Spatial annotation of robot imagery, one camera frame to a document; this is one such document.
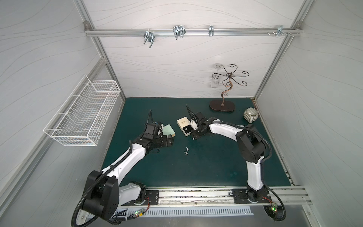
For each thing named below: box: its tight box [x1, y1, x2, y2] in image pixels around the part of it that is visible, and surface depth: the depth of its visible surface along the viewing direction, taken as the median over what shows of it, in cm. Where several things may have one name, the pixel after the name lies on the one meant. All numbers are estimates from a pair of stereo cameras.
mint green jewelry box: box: [163, 123, 176, 138], surface depth 100 cm
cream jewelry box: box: [176, 116, 193, 137], surface depth 101 cm
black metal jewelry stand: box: [208, 63, 250, 112], surface depth 113 cm
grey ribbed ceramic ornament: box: [243, 106, 259, 124], surface depth 104 cm
